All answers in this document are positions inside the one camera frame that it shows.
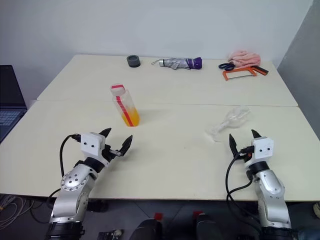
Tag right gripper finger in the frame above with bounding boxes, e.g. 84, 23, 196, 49
228, 133, 240, 159
250, 128, 263, 140

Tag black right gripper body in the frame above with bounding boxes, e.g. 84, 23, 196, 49
234, 149, 253, 164

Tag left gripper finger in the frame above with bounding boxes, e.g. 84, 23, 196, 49
116, 134, 134, 158
98, 127, 113, 139

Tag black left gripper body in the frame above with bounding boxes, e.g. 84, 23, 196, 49
99, 143, 123, 167

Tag clear plastic wine glass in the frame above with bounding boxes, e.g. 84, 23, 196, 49
204, 105, 251, 143

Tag bottle with orange liquid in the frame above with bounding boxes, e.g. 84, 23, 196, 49
111, 89, 141, 128

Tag white bottle cap pink tape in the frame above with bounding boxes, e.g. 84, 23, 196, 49
109, 83, 127, 97

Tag orange hacksaw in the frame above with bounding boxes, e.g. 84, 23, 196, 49
222, 65, 270, 82

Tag grey round container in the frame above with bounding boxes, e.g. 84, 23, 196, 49
126, 54, 141, 68

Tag pink towel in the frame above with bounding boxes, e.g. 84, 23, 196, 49
227, 49, 262, 68

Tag small black box on floor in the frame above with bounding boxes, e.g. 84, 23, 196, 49
96, 229, 125, 240

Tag folded silver purple umbrella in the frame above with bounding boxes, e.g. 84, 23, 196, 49
151, 56, 203, 71

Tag dark laptop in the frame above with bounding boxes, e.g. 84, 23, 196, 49
0, 64, 28, 144

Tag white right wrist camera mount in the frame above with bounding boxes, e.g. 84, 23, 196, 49
250, 136, 275, 165

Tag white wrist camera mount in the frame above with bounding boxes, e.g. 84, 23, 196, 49
80, 132, 106, 159
250, 136, 275, 165

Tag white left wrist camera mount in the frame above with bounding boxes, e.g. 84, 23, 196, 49
80, 132, 106, 159

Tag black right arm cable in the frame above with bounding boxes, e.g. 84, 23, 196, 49
225, 146, 262, 226

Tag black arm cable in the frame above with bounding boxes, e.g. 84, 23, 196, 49
59, 134, 82, 177
225, 146, 262, 226

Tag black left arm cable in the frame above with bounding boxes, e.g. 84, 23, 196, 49
59, 134, 82, 177

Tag dark blue handled scissors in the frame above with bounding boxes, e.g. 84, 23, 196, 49
218, 61, 236, 71

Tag white floor cable bundle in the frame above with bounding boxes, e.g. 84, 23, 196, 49
0, 194, 35, 222

